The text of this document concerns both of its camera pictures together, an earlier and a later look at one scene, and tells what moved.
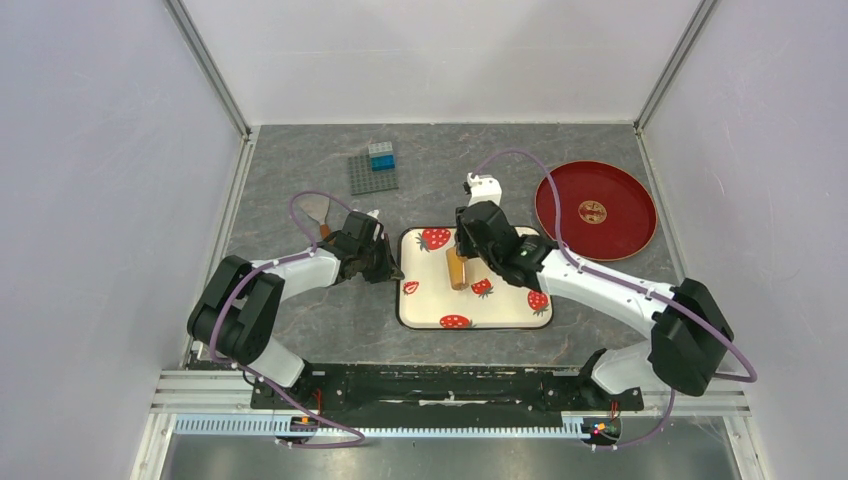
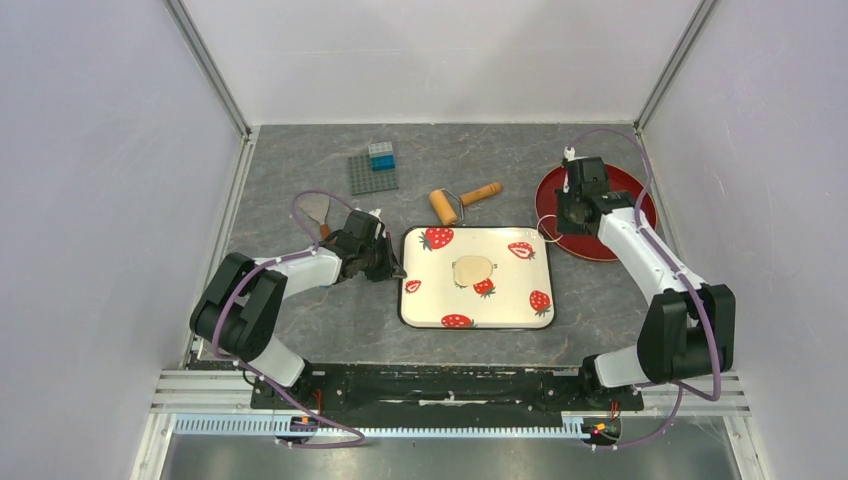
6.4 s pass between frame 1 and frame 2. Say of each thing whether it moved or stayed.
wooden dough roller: moved
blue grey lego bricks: stayed
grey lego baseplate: stayed
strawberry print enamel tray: stayed
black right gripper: moved
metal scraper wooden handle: stayed
